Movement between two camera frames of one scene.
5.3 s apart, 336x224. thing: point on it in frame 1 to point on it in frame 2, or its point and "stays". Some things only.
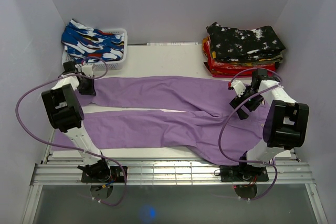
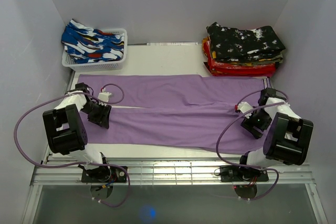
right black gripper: x=242 y=115 to x=248 y=124
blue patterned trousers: x=81 y=42 stays
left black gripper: x=91 y=91 to x=102 y=119
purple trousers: x=226 y=135 stays
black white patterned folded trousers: x=242 y=45 stays
